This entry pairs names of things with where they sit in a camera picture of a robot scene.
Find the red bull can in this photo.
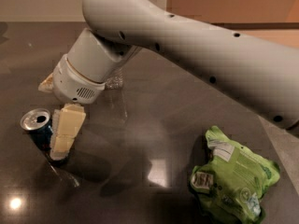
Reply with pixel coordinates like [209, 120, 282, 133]
[20, 107, 71, 166]

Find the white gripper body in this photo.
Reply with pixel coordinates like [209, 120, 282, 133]
[52, 54, 105, 105]

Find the green rice chip bag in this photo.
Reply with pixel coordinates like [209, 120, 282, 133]
[189, 126, 280, 224]

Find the clear plastic water bottle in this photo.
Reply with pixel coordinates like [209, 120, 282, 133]
[106, 68, 123, 90]

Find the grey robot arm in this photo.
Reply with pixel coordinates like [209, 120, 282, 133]
[38, 0, 299, 161]

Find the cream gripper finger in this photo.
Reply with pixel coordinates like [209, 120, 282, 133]
[38, 74, 53, 93]
[50, 104, 86, 161]

